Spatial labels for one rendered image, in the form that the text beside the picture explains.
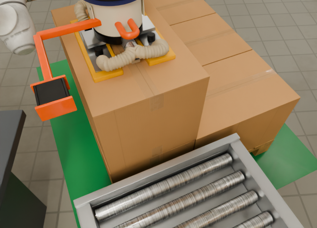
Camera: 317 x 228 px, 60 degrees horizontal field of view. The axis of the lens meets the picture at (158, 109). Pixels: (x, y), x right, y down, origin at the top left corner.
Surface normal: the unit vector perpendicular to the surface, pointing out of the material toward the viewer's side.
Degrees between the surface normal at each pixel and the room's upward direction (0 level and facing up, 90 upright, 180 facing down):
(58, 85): 0
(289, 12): 0
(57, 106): 90
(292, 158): 0
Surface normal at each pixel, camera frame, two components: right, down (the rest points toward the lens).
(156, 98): 0.42, 0.72
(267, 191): 0.00, -0.61
